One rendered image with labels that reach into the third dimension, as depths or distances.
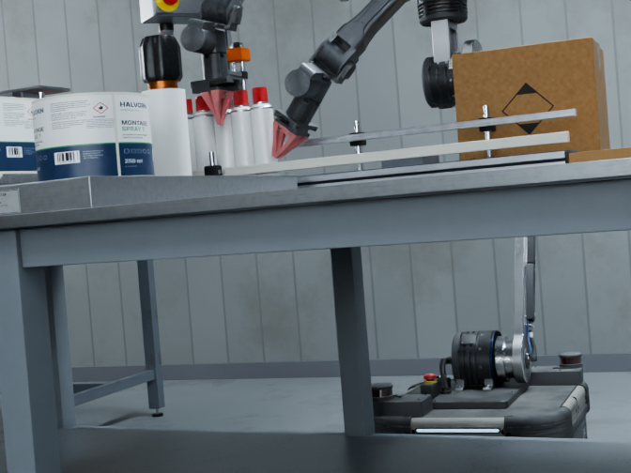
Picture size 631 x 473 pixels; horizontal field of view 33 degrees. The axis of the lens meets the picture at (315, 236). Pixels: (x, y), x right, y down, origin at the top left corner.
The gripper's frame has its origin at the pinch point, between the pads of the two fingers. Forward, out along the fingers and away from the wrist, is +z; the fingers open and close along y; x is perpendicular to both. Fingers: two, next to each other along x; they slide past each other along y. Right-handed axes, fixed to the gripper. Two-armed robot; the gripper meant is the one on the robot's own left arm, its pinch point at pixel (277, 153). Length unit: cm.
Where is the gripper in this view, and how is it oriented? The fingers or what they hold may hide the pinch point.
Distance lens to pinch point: 234.6
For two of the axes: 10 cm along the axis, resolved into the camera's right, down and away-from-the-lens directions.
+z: -4.8, 8.3, 2.7
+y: -4.5, 0.3, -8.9
